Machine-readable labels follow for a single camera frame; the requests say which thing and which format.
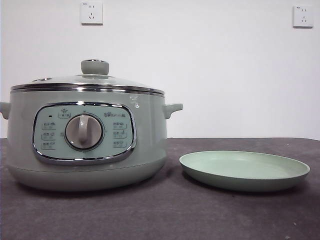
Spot glass lid with green knob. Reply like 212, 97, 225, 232
10, 59, 166, 97

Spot pale green electric steamer pot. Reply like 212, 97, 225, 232
0, 86, 184, 193

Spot pale green round plate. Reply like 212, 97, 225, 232
179, 150, 312, 193

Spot white wall socket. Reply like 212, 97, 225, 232
79, 1, 104, 26
292, 5, 315, 29

